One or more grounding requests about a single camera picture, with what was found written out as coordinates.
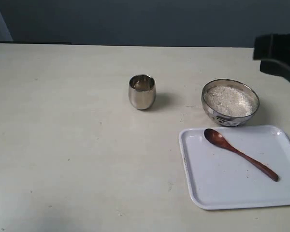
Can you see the steel bowl of rice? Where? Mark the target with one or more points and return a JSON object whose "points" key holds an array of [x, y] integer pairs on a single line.
{"points": [[229, 102]]}

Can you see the dark red wooden spoon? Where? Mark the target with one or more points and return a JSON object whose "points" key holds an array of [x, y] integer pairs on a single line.
{"points": [[215, 138]]}

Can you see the white plastic tray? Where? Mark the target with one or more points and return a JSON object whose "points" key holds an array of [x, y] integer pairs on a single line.
{"points": [[220, 179]]}

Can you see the small steel cup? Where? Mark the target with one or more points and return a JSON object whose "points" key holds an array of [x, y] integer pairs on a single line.
{"points": [[142, 91]]}

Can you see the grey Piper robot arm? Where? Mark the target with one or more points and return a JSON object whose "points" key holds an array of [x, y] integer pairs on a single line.
{"points": [[273, 52]]}

